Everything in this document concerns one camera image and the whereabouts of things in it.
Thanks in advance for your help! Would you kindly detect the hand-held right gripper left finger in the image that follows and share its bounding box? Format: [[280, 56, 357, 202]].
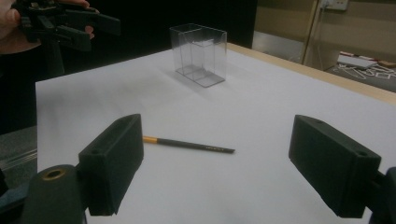
[[78, 113, 145, 217]]

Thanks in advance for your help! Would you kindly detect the black pencil with gold end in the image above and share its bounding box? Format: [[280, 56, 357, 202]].
[[142, 135, 236, 154]]

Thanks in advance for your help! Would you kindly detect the white paper sheet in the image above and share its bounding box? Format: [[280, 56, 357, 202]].
[[35, 43, 396, 224]]

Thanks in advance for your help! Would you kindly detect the white wall socket panel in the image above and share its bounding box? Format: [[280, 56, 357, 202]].
[[320, 0, 349, 12]]

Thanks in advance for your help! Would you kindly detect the clear acrylic box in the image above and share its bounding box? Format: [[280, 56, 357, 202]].
[[169, 22, 228, 89]]

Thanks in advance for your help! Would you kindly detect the tangled white cable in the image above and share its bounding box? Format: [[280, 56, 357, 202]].
[[334, 63, 396, 81]]

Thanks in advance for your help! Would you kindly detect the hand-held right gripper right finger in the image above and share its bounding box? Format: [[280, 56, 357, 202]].
[[288, 114, 383, 218]]

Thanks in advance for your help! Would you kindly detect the black curtain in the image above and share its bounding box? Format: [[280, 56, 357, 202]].
[[90, 0, 259, 74]]

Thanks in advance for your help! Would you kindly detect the flat white box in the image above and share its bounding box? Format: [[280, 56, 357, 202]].
[[336, 53, 378, 70]]

